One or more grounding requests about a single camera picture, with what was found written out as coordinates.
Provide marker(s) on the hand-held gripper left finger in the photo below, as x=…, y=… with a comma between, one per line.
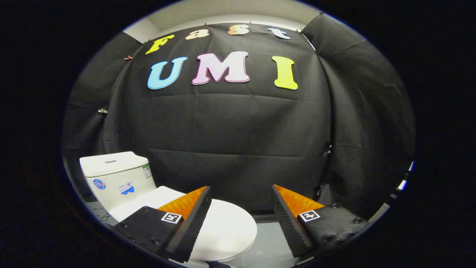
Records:
x=193, y=223

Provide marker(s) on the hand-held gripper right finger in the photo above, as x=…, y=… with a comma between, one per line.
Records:
x=288, y=223

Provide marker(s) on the white toilet lid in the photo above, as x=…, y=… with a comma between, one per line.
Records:
x=227, y=230

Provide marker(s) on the white ceramic toilet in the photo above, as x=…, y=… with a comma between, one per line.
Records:
x=111, y=175

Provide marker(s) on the grey board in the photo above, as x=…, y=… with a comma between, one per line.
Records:
x=379, y=213

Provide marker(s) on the black backdrop cloth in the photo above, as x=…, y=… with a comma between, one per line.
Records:
x=230, y=130

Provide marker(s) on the white and black striped object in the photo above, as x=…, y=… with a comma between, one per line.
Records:
x=403, y=183

